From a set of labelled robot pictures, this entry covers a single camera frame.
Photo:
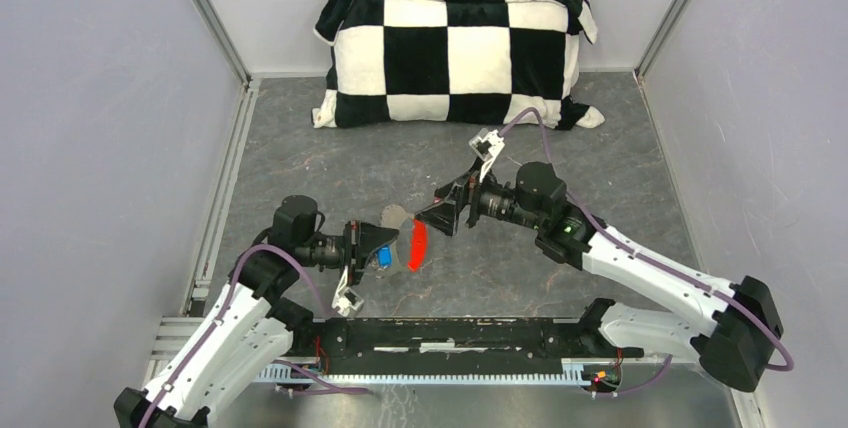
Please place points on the key with blue tag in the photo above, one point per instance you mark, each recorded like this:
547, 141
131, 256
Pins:
384, 257

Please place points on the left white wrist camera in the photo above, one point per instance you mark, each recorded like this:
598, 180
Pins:
346, 302

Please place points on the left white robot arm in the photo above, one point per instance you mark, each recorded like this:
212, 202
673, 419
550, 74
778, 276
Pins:
252, 323

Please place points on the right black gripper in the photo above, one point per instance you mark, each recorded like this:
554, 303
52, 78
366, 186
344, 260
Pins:
442, 216

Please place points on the white toothed cable duct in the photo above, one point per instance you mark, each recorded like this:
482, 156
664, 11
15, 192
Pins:
570, 374

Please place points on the aluminium corner post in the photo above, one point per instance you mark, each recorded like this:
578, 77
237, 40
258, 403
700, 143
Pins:
664, 30
225, 43

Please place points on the black and white checkered pillow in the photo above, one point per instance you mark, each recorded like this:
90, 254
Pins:
463, 61

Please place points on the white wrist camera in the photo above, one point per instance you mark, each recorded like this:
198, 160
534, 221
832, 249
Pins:
346, 302
487, 145

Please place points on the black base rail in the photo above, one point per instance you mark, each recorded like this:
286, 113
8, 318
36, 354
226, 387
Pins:
453, 346

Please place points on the left aluminium corner post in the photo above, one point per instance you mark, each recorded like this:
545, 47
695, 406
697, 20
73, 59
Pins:
225, 43

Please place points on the right aluminium corner post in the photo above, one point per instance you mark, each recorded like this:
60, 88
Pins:
664, 30

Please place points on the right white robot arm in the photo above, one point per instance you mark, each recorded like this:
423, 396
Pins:
733, 330

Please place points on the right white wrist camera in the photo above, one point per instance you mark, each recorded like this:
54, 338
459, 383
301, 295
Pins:
487, 145

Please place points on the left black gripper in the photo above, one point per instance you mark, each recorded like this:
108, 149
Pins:
361, 239

